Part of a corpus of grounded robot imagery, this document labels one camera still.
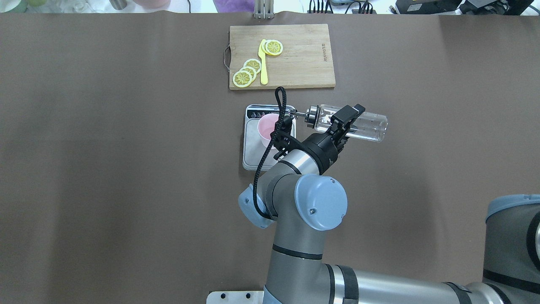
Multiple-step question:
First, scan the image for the purple cloth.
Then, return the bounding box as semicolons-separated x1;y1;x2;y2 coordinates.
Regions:
213;0;255;13

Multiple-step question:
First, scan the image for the yellow lemon slice rear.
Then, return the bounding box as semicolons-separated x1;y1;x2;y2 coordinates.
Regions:
232;70;254;88

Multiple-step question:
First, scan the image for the yellow lemon slice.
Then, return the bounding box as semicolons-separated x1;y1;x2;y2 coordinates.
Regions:
240;66;258;80
232;70;254;88
243;58;262;73
262;40;284;56

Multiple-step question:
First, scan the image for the glass sauce bottle steel lid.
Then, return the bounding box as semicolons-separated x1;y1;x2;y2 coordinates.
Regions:
289;104;388;142

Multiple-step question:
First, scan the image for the yellow lemon slice middle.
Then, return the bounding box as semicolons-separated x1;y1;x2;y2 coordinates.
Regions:
240;66;258;80

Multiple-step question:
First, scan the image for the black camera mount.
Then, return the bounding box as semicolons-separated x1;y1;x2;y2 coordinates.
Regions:
270;115;294;161

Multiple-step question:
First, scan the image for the pink bowl with ice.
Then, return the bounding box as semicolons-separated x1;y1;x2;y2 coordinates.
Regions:
133;0;170;10

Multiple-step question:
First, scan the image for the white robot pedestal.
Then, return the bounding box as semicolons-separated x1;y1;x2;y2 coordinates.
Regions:
206;290;264;304

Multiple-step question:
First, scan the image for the black camera cable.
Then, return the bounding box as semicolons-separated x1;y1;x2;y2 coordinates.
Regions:
252;87;288;220

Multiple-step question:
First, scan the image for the yellow peeler tool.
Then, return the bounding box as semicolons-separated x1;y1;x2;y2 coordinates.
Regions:
258;39;268;85

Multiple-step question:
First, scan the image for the aluminium frame post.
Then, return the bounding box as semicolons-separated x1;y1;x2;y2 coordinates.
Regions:
254;0;274;19

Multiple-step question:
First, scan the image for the grey kitchen scale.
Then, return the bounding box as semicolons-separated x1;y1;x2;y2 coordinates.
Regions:
242;104;278;171

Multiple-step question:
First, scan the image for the pink plastic cup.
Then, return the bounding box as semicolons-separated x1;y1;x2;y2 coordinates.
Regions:
257;113;279;147

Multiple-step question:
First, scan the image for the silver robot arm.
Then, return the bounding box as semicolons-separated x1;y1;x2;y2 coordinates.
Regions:
238;105;540;304

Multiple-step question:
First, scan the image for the wooden cutting board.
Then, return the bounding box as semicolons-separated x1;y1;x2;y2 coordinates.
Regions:
228;24;336;90

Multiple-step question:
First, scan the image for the yellow lemon slice front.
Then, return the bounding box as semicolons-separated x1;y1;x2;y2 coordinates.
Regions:
262;40;284;56

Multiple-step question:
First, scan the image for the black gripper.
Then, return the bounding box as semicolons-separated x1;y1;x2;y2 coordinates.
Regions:
303;104;366;174

